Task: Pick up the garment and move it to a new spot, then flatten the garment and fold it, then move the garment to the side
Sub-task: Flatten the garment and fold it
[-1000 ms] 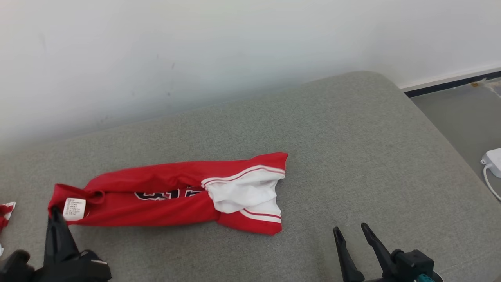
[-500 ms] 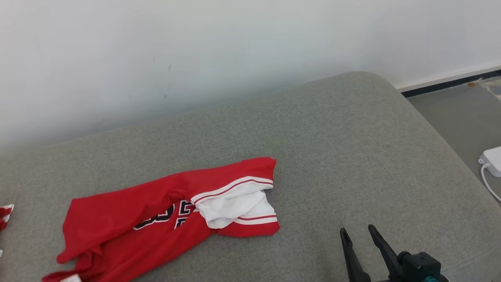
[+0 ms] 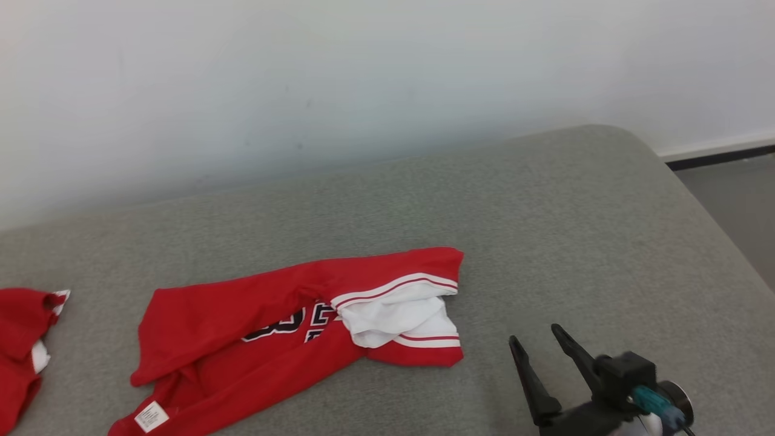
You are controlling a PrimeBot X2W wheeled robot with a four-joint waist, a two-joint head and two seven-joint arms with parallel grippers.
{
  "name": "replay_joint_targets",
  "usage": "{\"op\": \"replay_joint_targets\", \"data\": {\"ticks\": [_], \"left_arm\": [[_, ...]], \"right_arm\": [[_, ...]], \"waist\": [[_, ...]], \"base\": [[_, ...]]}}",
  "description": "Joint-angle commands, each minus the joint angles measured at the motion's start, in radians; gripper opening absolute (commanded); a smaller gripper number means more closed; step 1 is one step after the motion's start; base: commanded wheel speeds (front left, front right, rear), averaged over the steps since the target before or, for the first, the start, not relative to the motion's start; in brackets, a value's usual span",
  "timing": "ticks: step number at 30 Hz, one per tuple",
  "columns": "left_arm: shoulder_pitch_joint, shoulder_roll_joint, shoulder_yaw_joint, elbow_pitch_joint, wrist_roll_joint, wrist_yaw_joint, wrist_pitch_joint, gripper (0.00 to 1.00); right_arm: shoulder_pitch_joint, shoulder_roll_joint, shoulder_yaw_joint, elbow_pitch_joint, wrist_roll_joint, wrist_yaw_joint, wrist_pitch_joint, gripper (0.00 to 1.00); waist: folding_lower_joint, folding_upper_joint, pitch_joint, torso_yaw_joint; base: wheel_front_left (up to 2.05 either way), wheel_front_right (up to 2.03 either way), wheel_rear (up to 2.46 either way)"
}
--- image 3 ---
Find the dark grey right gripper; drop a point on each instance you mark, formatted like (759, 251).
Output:
(587, 421)

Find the red jersey with white sleeves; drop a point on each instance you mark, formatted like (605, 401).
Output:
(242, 309)

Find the red shorts with white band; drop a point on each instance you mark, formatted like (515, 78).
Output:
(18, 321)

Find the white and black baseboard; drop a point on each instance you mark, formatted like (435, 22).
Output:
(720, 154)

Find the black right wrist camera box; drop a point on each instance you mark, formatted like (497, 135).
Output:
(623, 375)

